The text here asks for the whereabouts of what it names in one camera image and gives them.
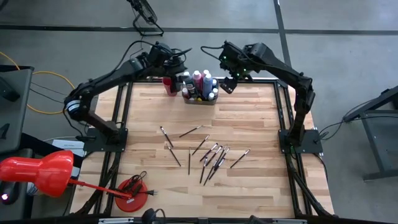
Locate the white flat box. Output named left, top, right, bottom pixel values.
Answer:
left=52, top=139, right=85, bottom=157

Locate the yellow cable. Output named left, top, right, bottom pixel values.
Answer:
left=0, top=51, right=82, bottom=115

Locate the grey translucent plastic bin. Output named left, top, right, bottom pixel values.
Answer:
left=182, top=77, right=220, bottom=106

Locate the black device on side table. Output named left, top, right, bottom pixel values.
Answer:
left=0, top=77, right=20, bottom=103

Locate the black fan cable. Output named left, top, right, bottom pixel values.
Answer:
left=126, top=35, right=144, bottom=63

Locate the black metal desk frame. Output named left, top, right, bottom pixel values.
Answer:
left=341, top=85, right=398, bottom=182

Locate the large periwinkle paint bottle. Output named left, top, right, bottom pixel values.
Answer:
left=201, top=72, right=215, bottom=99

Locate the red plastic cup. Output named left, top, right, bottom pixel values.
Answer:
left=161, top=76, right=178, bottom=97

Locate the black metal table frame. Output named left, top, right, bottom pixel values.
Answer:
left=70, top=76, right=335, bottom=218

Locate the black floor fan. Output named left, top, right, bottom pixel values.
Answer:
left=126, top=0, right=165, bottom=37

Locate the black lamp power cord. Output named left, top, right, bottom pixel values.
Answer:
left=119, top=170, right=159, bottom=197

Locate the grey side table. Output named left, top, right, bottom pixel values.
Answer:
left=0, top=65, right=34, bottom=154

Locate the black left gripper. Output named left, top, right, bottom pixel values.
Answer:
left=149, top=42, right=188, bottom=93

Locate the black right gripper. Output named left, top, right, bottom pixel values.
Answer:
left=219, top=40, right=252, bottom=95

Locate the large pink paint bottle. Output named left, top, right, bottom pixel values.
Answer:
left=192, top=70, right=203, bottom=93

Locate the silver metal bracket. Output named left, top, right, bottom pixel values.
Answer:
left=272, top=219, right=308, bottom=224
left=98, top=217, right=134, bottom=224

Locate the large teal paint bottle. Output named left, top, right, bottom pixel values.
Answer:
left=182, top=71, right=196, bottom=97

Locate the black computer mouse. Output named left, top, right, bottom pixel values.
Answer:
left=0, top=181, right=20, bottom=205

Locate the red desk lamp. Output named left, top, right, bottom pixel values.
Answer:
left=0, top=150, right=149, bottom=213

